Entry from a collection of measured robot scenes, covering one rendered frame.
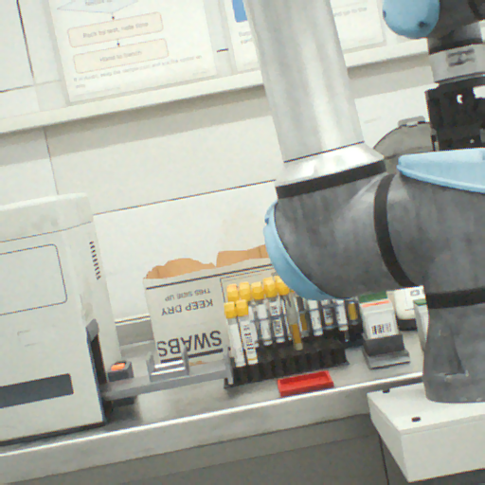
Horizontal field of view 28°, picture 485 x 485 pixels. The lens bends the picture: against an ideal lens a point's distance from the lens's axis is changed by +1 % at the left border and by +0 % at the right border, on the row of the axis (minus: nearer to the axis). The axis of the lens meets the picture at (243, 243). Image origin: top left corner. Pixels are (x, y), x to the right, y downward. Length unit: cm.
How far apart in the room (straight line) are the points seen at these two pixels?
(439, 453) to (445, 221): 21
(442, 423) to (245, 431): 42
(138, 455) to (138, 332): 67
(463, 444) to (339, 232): 24
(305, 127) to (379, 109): 93
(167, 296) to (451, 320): 70
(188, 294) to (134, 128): 46
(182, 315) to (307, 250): 59
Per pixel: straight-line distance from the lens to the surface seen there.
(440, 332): 93
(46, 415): 128
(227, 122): 187
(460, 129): 137
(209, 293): 153
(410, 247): 92
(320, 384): 123
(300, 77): 97
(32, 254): 125
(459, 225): 90
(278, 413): 122
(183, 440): 123
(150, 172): 187
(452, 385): 91
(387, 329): 131
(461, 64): 138
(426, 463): 86
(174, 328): 154
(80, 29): 189
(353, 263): 95
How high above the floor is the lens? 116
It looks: 4 degrees down
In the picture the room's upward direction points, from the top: 11 degrees counter-clockwise
